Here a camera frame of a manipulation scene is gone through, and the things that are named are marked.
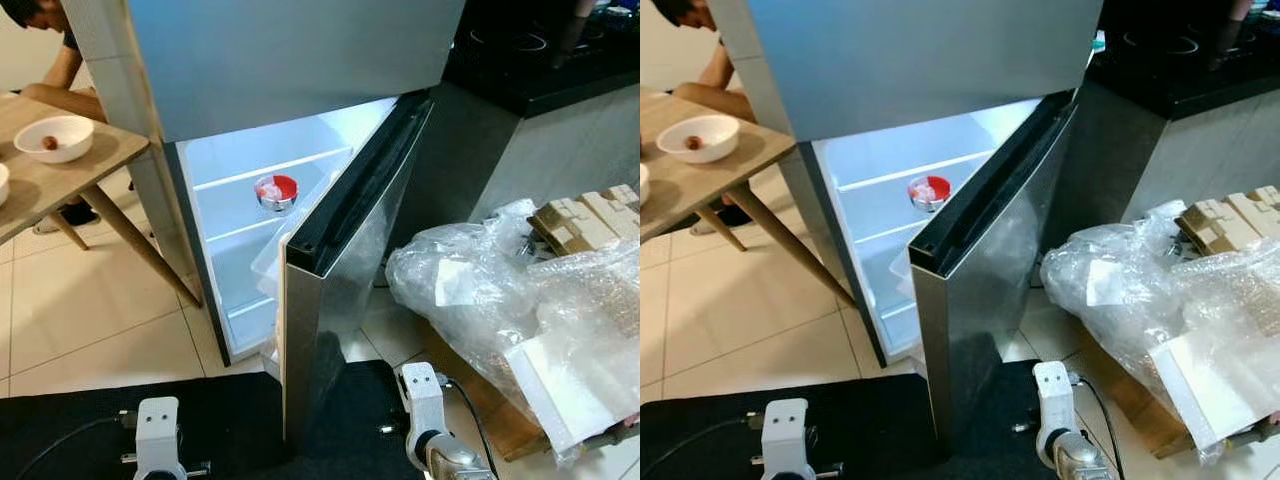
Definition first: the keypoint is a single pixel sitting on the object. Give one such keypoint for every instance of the pink food packet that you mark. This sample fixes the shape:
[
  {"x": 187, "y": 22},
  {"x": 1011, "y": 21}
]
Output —
[
  {"x": 269, "y": 192},
  {"x": 922, "y": 193}
]

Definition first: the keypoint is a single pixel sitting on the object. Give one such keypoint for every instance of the red bowl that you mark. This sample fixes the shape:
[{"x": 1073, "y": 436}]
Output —
[
  {"x": 941, "y": 187},
  {"x": 288, "y": 186}
]

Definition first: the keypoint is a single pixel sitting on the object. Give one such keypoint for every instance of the steel fridge compartment door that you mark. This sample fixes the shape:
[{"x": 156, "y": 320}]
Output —
[
  {"x": 980, "y": 310},
  {"x": 340, "y": 300}
]

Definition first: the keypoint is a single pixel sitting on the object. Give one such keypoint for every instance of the person bare forearm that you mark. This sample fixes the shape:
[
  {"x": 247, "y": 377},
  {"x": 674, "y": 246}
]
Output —
[
  {"x": 65, "y": 98},
  {"x": 715, "y": 98}
]

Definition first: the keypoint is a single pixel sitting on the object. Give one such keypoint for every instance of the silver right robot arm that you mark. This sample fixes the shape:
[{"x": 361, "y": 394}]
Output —
[
  {"x": 450, "y": 462},
  {"x": 1080, "y": 462}
]

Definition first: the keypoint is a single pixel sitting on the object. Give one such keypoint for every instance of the stainless steel fridge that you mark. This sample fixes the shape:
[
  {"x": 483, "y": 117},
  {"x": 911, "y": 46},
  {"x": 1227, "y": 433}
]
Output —
[
  {"x": 115, "y": 60},
  {"x": 760, "y": 60}
]

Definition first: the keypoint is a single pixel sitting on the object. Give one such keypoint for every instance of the glass fridge shelf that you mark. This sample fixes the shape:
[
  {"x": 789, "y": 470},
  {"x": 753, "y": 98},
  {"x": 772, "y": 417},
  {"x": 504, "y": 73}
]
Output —
[
  {"x": 240, "y": 280},
  {"x": 225, "y": 215},
  {"x": 870, "y": 215},
  {"x": 885, "y": 285}
]

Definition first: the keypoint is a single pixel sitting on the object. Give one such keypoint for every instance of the stack of wooden slats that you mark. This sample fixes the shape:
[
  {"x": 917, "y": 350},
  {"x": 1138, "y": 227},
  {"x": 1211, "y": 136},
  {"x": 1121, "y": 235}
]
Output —
[
  {"x": 580, "y": 220},
  {"x": 1225, "y": 222}
]

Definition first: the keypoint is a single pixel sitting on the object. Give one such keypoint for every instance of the clear bubble wrap bundle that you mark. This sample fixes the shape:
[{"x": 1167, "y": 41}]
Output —
[
  {"x": 1240, "y": 290},
  {"x": 590, "y": 290},
  {"x": 1085, "y": 330},
  {"x": 430, "y": 330}
]

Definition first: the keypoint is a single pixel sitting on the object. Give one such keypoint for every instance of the light wooden table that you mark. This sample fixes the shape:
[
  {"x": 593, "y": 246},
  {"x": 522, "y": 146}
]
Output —
[
  {"x": 700, "y": 175},
  {"x": 60, "y": 175}
]

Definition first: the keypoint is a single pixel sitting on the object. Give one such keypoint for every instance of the small sweet potato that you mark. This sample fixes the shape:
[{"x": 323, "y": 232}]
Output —
[
  {"x": 694, "y": 143},
  {"x": 49, "y": 143}
]

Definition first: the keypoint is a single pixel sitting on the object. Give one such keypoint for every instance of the grey kitchen cabinet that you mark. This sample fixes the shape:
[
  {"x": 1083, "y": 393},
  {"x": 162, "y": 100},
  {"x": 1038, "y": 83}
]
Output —
[
  {"x": 560, "y": 150},
  {"x": 1210, "y": 150}
]

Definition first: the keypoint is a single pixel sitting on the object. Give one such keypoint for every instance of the white round bowl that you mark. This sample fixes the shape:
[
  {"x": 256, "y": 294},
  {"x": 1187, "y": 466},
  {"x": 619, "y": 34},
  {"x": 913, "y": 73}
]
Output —
[
  {"x": 70, "y": 130},
  {"x": 718, "y": 130}
]

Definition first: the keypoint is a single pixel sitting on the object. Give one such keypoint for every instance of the white foam board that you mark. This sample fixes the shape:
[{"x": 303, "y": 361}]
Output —
[
  {"x": 1215, "y": 390},
  {"x": 570, "y": 390}
]

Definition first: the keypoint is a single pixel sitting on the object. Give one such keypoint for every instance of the black kitchen counter top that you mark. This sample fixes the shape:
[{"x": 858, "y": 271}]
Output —
[
  {"x": 1190, "y": 85},
  {"x": 540, "y": 80}
]

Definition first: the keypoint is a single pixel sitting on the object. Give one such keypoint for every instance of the black floor mat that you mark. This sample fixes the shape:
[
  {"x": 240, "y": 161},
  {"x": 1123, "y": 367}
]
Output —
[
  {"x": 700, "y": 430},
  {"x": 60, "y": 430}
]

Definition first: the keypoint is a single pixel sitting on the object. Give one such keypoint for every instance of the flat brown cardboard box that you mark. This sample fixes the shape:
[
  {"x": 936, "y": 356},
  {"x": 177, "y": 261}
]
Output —
[
  {"x": 490, "y": 420},
  {"x": 1140, "y": 415}
]

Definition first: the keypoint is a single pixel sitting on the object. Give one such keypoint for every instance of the person in dark blue shirt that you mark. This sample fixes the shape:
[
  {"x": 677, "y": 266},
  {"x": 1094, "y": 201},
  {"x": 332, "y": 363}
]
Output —
[
  {"x": 30, "y": 10},
  {"x": 680, "y": 8}
]

